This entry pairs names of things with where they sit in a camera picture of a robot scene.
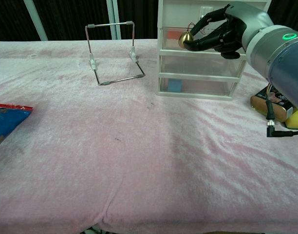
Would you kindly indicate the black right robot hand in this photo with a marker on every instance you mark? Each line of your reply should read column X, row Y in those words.
column 220, row 36

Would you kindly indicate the white plastic drawer cabinet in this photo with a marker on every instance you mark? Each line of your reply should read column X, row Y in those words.
column 200, row 73

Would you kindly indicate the red liquid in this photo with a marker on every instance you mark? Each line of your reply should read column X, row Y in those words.
column 173, row 35

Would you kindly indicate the blue block in drawer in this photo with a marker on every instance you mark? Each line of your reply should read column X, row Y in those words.
column 175, row 85

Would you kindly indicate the golden tin box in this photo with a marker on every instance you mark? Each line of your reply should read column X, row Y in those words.
column 268, row 104

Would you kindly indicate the yellow sponge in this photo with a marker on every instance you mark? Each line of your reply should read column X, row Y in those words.
column 295, row 120

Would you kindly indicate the pink fleece table cloth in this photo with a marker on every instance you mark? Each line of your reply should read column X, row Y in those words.
column 129, row 151

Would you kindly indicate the blue red snack bag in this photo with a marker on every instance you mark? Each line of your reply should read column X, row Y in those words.
column 6, row 119

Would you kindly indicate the white frame post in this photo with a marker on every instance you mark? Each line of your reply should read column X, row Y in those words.
column 35, row 19
column 114, row 19

